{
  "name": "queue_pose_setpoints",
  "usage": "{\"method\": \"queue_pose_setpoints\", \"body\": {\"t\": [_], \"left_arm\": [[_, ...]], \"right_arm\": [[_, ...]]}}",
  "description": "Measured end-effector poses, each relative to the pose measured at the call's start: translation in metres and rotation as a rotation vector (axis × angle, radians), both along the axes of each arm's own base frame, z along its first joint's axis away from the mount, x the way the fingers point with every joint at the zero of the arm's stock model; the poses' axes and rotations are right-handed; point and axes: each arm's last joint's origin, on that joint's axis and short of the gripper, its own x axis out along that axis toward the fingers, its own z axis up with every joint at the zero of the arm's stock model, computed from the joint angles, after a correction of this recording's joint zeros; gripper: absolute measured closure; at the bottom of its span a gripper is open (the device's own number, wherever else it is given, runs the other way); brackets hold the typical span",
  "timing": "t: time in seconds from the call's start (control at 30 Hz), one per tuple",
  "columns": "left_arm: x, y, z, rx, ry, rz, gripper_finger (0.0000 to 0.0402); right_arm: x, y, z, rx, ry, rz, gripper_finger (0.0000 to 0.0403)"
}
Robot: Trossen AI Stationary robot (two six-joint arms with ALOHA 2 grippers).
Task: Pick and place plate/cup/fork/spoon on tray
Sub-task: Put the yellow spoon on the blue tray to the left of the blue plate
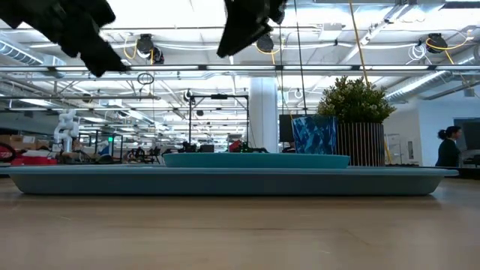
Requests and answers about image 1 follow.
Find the black ceiling cable reel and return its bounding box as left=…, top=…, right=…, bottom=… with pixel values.
left=256, top=33, right=275, bottom=53
left=426, top=32, right=449, bottom=53
left=135, top=33, right=155, bottom=56

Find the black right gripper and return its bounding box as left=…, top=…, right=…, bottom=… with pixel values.
left=216, top=0, right=288, bottom=59

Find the yellow hanging cable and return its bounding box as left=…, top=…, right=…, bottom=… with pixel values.
left=348, top=0, right=371, bottom=86

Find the black hanging cable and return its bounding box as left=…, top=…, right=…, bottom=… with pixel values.
left=293, top=0, right=308, bottom=116

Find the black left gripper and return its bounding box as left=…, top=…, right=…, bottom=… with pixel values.
left=0, top=0, right=128, bottom=78

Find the blue plastic tray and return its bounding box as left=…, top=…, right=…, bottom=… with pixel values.
left=0, top=164, right=461, bottom=197

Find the light blue round plate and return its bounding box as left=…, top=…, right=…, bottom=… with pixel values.
left=162, top=152, right=352, bottom=170

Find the potted plant in ribbed pot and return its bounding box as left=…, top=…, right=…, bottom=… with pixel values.
left=316, top=76, right=397, bottom=168

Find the black monitor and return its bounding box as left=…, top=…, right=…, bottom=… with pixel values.
left=278, top=114, right=301, bottom=143

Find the person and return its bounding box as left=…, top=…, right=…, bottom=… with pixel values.
left=434, top=125, right=464, bottom=168

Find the dark blue textured cup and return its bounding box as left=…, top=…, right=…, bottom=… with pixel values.
left=291, top=115, right=338, bottom=155

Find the white building column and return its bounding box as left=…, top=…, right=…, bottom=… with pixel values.
left=249, top=76, right=279, bottom=153

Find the red cart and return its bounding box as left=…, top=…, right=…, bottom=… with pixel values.
left=0, top=142, right=58, bottom=167

